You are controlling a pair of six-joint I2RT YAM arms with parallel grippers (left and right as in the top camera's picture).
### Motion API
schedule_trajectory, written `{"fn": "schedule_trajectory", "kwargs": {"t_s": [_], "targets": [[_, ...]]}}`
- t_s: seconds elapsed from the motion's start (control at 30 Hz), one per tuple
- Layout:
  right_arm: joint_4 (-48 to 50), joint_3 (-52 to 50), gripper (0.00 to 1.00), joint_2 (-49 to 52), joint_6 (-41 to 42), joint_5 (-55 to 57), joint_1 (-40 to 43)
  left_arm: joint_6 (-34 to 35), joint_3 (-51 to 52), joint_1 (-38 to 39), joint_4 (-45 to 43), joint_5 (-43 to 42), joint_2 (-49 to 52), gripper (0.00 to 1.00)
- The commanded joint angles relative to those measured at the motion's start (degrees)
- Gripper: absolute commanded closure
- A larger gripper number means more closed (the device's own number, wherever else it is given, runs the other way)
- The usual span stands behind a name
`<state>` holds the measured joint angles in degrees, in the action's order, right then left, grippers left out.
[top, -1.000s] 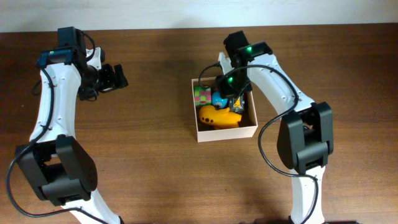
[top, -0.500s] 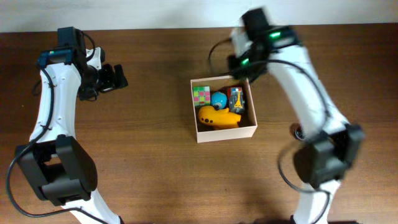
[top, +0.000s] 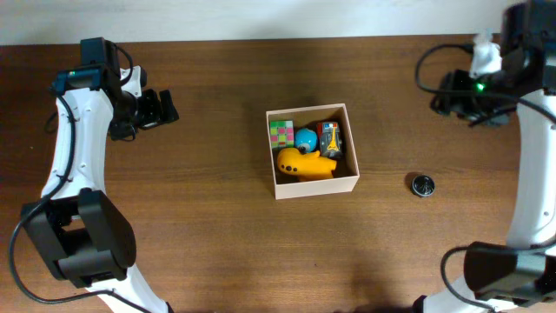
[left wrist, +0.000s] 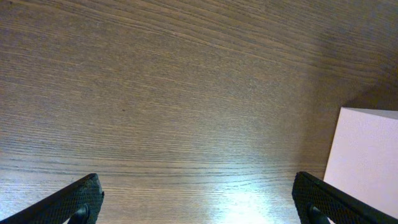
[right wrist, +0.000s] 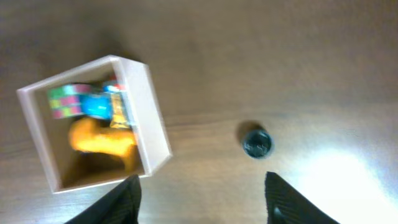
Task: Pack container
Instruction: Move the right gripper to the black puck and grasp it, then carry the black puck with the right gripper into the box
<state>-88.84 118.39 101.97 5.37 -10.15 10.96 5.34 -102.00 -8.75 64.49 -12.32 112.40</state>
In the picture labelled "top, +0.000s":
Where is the black round cap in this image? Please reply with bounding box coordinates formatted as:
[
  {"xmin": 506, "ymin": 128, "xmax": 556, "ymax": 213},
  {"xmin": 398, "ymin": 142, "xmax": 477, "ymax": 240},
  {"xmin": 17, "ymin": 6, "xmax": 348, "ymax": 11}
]
[{"xmin": 410, "ymin": 174, "xmax": 435, "ymax": 197}]

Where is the yellow rubber animal toy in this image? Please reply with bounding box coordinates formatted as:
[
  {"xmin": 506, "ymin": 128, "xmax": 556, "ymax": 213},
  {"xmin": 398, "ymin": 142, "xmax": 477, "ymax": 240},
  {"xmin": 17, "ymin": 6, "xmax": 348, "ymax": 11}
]
[{"xmin": 276, "ymin": 148, "xmax": 337, "ymax": 182}]

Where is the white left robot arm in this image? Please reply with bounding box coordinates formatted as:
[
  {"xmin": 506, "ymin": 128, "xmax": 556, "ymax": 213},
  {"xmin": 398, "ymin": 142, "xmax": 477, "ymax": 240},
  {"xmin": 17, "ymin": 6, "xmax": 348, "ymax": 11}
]
[{"xmin": 12, "ymin": 37, "xmax": 179, "ymax": 312}]

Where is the pastel rubik's cube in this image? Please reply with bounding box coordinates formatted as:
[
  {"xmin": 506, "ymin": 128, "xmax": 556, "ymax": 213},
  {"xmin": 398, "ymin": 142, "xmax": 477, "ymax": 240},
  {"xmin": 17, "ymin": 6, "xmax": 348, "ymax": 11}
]
[{"xmin": 269, "ymin": 120, "xmax": 295, "ymax": 150}]

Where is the blue white ball toy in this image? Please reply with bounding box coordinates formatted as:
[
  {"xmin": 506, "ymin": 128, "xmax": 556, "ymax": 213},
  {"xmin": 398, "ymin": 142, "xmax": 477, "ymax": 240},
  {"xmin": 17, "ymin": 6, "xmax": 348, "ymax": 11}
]
[{"xmin": 295, "ymin": 128, "xmax": 318, "ymax": 154}]

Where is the beige cardboard box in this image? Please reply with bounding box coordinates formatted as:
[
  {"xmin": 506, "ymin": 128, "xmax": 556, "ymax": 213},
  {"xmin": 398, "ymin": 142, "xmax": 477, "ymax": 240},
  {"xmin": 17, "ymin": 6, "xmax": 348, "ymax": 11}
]
[{"xmin": 266, "ymin": 103, "xmax": 360, "ymax": 200}]

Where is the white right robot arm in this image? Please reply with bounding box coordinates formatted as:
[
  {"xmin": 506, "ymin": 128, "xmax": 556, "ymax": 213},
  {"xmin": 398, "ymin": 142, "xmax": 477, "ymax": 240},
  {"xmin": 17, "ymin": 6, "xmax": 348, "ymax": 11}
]
[{"xmin": 412, "ymin": 1, "xmax": 555, "ymax": 312}]

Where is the red grey toy truck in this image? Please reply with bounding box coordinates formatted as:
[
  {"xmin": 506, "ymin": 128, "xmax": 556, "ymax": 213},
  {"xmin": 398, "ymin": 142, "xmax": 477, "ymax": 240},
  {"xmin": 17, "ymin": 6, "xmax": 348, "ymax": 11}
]
[{"xmin": 317, "ymin": 121, "xmax": 344, "ymax": 160}]

